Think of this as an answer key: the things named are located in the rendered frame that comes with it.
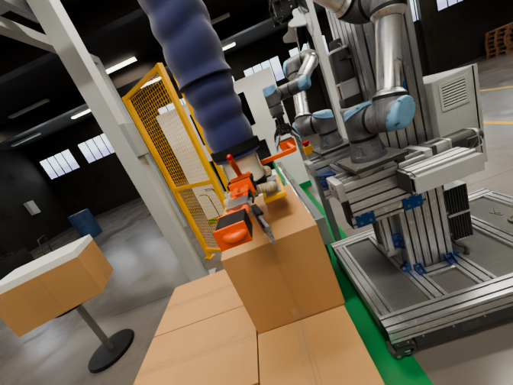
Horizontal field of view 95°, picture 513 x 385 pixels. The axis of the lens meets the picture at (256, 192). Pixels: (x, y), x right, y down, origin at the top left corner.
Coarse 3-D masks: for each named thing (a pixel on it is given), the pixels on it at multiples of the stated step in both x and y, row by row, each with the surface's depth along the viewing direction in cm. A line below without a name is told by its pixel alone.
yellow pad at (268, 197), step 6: (276, 174) 127; (276, 180) 114; (282, 186) 104; (264, 192) 106; (270, 192) 101; (276, 192) 100; (282, 192) 97; (264, 198) 99; (270, 198) 98; (276, 198) 98
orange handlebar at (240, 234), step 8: (288, 144) 126; (280, 152) 113; (288, 152) 112; (264, 160) 113; (272, 160) 114; (248, 184) 83; (232, 192) 78; (240, 192) 74; (248, 208) 62; (240, 232) 49; (224, 240) 49; (232, 240) 49; (240, 240) 49
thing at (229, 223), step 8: (224, 216) 56; (232, 216) 54; (240, 216) 52; (248, 216) 57; (224, 224) 52; (232, 224) 50; (240, 224) 49; (248, 224) 53; (216, 232) 50; (224, 232) 50; (232, 232) 50; (248, 232) 50; (216, 240) 50; (248, 240) 51; (224, 248) 51
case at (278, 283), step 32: (288, 192) 132; (256, 224) 110; (288, 224) 98; (224, 256) 94; (256, 256) 92; (288, 256) 92; (320, 256) 93; (256, 288) 96; (288, 288) 97; (320, 288) 97; (256, 320) 101; (288, 320) 101
